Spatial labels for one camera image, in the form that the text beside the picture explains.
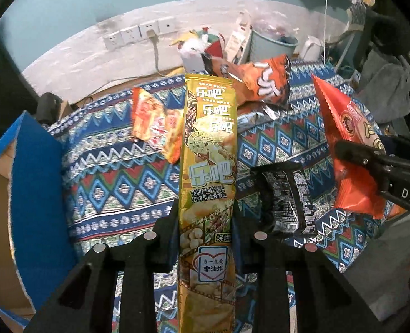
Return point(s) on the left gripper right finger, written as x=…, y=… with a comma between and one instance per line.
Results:
x=243, y=244

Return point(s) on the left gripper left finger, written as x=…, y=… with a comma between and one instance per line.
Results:
x=166, y=247

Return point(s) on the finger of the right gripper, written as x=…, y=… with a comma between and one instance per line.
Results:
x=357, y=159

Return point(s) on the red snack bag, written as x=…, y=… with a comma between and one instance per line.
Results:
x=344, y=120

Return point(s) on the black snack bag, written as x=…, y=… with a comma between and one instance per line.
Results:
x=286, y=203

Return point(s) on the small orange snack bag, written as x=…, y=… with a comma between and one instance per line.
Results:
x=159, y=126

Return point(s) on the silver foil bag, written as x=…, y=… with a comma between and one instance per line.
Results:
x=250, y=116

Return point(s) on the large orange chips bag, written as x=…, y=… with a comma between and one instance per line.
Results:
x=265, y=81

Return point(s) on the grey clothing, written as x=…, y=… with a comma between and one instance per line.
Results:
x=384, y=89

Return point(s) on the white kettle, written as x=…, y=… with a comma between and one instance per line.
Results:
x=312, y=49

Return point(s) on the blue cardboard box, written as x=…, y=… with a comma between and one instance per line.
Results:
x=36, y=254

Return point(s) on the light blue trash bin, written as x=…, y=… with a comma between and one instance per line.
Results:
x=262, y=47

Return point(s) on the black speaker on box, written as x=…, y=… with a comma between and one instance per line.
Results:
x=48, y=108

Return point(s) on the red white paper bag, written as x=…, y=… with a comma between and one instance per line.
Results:
x=195, y=51

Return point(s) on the white shopping bag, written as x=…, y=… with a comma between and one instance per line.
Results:
x=238, y=45

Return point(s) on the wall socket row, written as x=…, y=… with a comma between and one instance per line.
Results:
x=140, y=32

